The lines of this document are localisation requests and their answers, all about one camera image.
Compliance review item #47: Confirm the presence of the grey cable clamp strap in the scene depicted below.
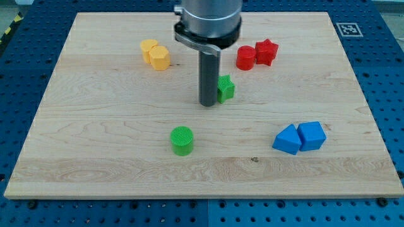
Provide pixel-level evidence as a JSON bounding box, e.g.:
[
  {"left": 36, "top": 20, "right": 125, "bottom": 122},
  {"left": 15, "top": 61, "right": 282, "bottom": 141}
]
[{"left": 174, "top": 30, "right": 222, "bottom": 58}]

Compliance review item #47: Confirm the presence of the blue cube block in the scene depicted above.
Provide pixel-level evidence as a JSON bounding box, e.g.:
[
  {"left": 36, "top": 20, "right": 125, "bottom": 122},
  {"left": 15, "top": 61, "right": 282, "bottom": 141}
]
[{"left": 297, "top": 121, "right": 326, "bottom": 151}]

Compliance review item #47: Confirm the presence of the wooden board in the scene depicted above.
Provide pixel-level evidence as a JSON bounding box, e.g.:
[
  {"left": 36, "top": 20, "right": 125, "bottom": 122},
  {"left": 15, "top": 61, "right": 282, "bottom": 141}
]
[{"left": 4, "top": 12, "right": 403, "bottom": 200}]

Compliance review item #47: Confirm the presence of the white fiducial marker tag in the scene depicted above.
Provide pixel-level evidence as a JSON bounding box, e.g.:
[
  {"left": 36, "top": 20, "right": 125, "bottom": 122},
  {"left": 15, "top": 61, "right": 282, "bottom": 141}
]
[{"left": 336, "top": 22, "right": 363, "bottom": 37}]

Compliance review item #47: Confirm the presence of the red star block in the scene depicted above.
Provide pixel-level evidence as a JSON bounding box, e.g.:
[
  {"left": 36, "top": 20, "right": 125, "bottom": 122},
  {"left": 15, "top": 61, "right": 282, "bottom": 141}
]
[{"left": 255, "top": 39, "right": 278, "bottom": 66}]

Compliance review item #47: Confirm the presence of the green cylinder block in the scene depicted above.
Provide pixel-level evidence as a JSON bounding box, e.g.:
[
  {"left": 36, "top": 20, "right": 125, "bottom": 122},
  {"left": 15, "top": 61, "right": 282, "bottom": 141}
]
[{"left": 170, "top": 126, "right": 194, "bottom": 156}]

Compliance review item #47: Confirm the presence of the blue triangle block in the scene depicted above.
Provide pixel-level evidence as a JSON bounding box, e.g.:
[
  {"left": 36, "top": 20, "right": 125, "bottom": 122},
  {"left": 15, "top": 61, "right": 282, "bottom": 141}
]
[{"left": 272, "top": 124, "right": 302, "bottom": 155}]

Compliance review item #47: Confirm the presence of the yellow cylinder block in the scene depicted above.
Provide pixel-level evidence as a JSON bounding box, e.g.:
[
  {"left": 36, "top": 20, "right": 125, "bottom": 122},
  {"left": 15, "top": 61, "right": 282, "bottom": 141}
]
[{"left": 140, "top": 39, "right": 158, "bottom": 64}]

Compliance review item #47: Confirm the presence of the yellow hexagon block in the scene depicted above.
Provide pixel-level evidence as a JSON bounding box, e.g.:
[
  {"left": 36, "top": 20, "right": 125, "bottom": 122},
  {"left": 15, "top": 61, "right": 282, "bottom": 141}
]
[{"left": 149, "top": 46, "right": 170, "bottom": 71}]

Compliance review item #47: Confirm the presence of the green star block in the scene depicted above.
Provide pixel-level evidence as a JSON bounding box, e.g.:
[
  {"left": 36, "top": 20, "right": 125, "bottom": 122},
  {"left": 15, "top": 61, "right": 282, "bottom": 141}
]
[{"left": 217, "top": 74, "right": 235, "bottom": 103}]

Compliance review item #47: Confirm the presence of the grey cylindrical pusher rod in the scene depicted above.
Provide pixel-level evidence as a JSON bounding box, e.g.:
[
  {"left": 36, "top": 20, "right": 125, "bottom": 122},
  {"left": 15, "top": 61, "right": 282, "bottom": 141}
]
[{"left": 198, "top": 52, "right": 220, "bottom": 107}]

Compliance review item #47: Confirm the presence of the red cylinder block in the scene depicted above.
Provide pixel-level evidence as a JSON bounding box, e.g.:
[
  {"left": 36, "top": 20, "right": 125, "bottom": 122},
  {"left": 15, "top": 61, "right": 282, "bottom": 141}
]
[{"left": 236, "top": 45, "right": 256, "bottom": 71}]

